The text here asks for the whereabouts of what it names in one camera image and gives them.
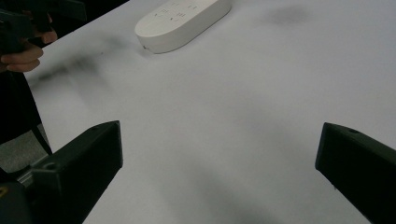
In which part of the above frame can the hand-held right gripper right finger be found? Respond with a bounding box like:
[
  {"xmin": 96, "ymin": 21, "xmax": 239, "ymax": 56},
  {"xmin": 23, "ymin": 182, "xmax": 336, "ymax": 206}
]
[{"xmin": 315, "ymin": 121, "xmax": 396, "ymax": 224}]

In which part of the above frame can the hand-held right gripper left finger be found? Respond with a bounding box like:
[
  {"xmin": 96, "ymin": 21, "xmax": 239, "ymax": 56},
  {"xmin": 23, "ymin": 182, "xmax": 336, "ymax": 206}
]
[{"xmin": 29, "ymin": 119, "xmax": 124, "ymax": 224}]

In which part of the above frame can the white power strip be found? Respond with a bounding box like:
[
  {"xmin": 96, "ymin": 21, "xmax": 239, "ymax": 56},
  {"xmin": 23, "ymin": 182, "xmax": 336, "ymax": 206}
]
[{"xmin": 134, "ymin": 0, "xmax": 233, "ymax": 54}]

